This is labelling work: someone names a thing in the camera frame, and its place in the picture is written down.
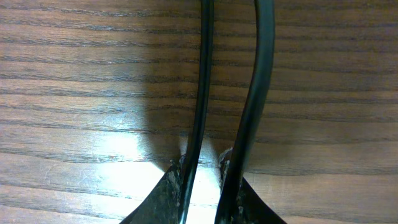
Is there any black cable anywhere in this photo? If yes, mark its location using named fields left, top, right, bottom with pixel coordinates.
left=178, top=0, right=276, bottom=224

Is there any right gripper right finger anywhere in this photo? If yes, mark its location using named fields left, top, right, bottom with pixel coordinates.
left=217, top=147, right=287, bottom=224

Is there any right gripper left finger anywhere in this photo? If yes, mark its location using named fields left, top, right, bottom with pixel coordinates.
left=121, top=156, right=186, bottom=224

